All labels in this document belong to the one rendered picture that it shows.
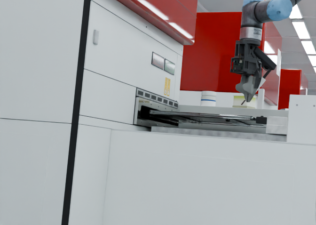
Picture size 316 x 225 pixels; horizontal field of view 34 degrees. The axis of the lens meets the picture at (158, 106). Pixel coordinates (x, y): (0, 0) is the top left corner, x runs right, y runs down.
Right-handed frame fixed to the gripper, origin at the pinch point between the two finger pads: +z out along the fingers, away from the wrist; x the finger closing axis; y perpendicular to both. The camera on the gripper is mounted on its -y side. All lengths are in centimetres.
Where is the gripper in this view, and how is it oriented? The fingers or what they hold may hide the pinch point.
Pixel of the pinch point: (249, 99)
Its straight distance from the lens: 185.6
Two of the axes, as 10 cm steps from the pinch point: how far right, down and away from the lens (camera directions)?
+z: -0.9, 9.9, -0.4
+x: 5.3, 0.1, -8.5
